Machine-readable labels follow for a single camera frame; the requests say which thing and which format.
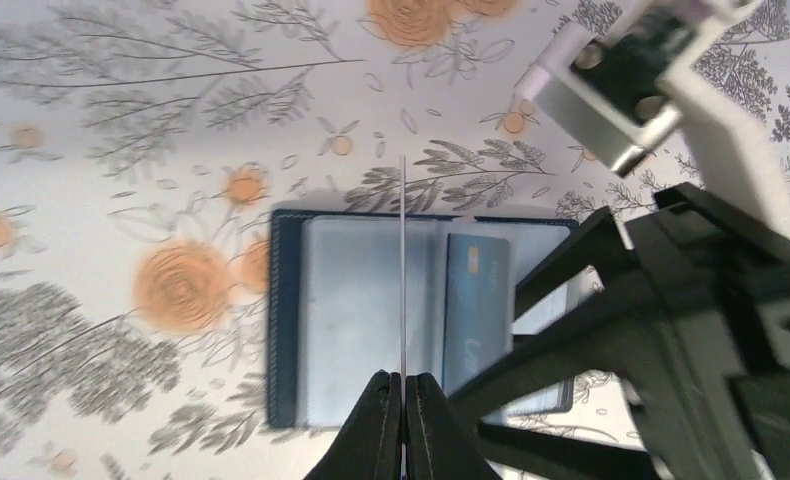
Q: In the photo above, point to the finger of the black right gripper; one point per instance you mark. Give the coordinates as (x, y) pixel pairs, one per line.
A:
(607, 332)
(597, 243)

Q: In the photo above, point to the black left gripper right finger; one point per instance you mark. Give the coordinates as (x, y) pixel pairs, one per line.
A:
(437, 447)

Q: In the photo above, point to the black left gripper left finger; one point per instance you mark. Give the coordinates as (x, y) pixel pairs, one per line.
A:
(369, 444)

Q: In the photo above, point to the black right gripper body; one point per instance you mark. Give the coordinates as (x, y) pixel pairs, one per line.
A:
(714, 400)

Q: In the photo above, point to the blue logo card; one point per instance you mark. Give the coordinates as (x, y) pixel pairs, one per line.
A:
(477, 306)

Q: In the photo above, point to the blue denim card holder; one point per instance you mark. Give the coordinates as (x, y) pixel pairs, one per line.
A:
(334, 302)

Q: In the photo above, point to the floral patterned table mat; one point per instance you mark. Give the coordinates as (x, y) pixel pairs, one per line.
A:
(146, 145)

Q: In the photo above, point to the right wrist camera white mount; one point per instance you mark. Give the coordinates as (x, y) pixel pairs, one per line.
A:
(623, 94)

